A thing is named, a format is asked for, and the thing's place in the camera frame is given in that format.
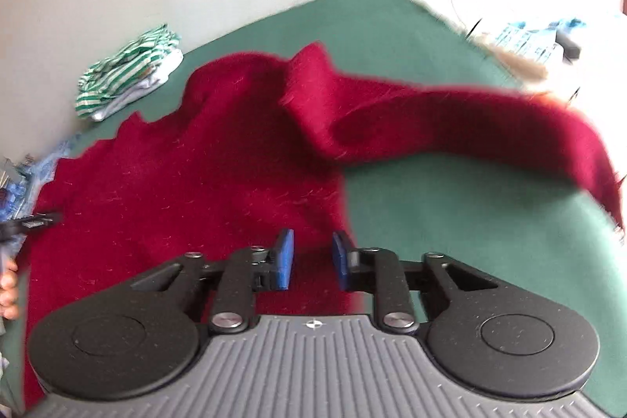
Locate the small black object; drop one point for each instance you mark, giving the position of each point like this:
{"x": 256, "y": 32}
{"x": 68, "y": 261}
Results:
{"x": 568, "y": 48}

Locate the blue floral cloth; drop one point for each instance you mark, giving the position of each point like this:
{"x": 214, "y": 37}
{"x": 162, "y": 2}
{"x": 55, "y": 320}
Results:
{"x": 46, "y": 166}

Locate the person's left hand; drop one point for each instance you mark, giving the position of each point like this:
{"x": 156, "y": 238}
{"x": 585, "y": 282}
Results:
{"x": 9, "y": 290}

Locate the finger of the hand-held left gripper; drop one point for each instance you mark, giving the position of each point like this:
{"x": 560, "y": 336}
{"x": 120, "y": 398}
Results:
{"x": 34, "y": 222}

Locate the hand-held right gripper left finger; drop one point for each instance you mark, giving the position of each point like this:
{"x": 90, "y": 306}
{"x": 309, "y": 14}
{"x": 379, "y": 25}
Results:
{"x": 284, "y": 259}

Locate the white folded garment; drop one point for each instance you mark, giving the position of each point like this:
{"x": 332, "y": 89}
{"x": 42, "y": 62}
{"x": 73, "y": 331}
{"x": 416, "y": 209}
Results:
{"x": 156, "y": 79}

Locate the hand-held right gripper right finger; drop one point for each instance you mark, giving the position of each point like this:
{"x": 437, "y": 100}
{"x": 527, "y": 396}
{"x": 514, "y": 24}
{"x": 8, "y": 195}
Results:
{"x": 339, "y": 259}

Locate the dark red knit sweater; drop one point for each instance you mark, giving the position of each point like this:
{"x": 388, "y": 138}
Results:
{"x": 196, "y": 183}

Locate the green table cloth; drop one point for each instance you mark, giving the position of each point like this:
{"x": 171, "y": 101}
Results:
{"x": 465, "y": 227}

